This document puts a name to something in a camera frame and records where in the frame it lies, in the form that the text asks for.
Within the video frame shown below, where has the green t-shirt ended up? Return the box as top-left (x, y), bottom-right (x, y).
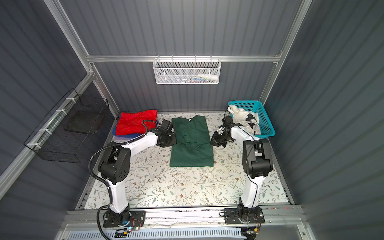
top-left (170, 116), bottom-right (214, 167)

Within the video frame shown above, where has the teal plastic laundry basket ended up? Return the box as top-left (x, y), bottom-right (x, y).
top-left (228, 100), bottom-right (276, 139)

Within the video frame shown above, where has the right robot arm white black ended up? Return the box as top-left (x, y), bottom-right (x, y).
top-left (211, 116), bottom-right (273, 223)

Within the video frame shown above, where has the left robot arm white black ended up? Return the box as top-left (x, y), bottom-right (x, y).
top-left (98, 120), bottom-right (177, 224)

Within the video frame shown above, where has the white t-shirt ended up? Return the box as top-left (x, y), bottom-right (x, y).
top-left (228, 105), bottom-right (261, 135)

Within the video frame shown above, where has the red folded t-shirt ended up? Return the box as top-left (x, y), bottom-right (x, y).
top-left (115, 110), bottom-right (157, 136)

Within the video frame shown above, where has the blue folded t-shirt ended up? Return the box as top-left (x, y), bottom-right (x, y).
top-left (113, 119), bottom-right (158, 139)

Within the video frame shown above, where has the white bottle in basket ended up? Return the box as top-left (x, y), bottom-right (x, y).
top-left (198, 74), bottom-right (220, 82)

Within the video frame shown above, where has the white wire mesh basket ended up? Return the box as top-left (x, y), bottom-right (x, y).
top-left (153, 59), bottom-right (222, 85)

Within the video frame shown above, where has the black corrugated cable conduit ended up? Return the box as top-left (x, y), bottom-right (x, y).
top-left (87, 119), bottom-right (163, 240)

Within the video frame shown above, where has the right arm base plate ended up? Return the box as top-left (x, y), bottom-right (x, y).
top-left (220, 206), bottom-right (265, 225)

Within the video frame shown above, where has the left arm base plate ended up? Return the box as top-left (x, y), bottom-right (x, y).
top-left (103, 209), bottom-right (146, 228)

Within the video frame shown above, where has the white vented cable tray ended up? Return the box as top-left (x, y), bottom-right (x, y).
top-left (67, 227), bottom-right (247, 240)

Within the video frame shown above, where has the black wire basket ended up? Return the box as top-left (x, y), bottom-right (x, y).
top-left (24, 90), bottom-right (109, 164)

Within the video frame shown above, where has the aluminium mounting rail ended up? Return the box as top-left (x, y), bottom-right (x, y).
top-left (60, 205), bottom-right (307, 230)

